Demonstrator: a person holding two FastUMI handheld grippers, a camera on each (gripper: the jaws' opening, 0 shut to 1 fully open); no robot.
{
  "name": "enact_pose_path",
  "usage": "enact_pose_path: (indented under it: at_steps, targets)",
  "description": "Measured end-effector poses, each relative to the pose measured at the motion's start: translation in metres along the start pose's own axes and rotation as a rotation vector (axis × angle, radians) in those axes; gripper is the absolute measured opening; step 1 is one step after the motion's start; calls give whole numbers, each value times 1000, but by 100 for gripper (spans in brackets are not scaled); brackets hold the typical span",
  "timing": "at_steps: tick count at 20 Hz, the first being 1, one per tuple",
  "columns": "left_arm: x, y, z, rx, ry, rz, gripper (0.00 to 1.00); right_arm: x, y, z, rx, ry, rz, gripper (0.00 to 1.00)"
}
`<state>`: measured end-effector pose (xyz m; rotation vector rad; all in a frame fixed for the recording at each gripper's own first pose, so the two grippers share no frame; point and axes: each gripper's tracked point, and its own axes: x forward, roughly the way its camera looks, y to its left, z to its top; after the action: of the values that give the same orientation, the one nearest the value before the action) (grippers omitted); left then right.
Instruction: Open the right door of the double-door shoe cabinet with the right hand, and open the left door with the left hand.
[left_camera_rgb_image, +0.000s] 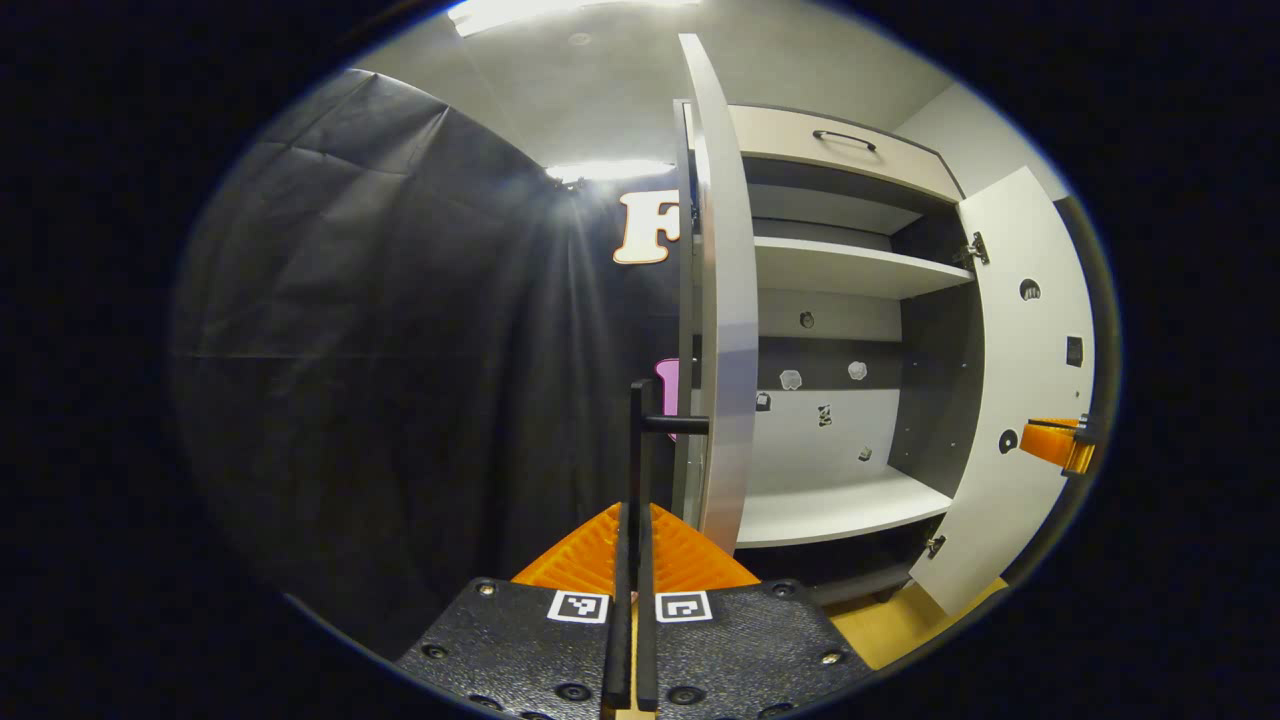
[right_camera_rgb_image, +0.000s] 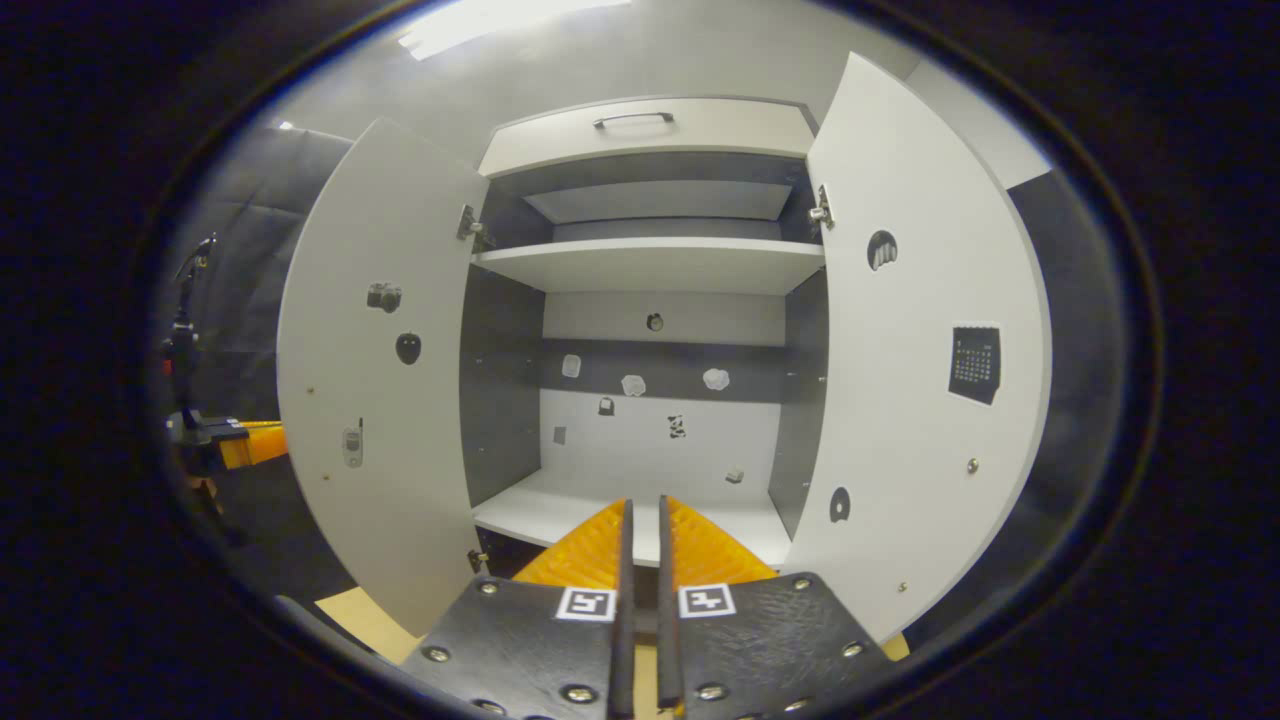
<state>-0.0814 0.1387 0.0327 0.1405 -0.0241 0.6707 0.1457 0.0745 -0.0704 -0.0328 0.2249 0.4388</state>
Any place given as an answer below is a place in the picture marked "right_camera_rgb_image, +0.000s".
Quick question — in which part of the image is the grey cabinet door cherry sticker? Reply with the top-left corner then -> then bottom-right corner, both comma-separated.
780,52 -> 1053,643

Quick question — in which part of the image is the grey cabinet door camera sticker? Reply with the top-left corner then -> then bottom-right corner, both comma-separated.
277,117 -> 491,638

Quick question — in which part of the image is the white cabinet shelf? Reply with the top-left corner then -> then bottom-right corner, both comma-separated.
525,180 -> 791,223
470,238 -> 826,296

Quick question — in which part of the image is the black backdrop cloth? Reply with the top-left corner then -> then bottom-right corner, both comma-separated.
165,125 -> 356,601

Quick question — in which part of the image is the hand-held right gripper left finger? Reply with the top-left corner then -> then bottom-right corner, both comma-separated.
400,498 -> 638,720

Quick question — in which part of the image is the grey double-door shoe cabinet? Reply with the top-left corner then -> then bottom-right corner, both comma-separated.
458,95 -> 831,581

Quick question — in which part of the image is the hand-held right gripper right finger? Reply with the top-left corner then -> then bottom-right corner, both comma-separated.
657,495 -> 891,720

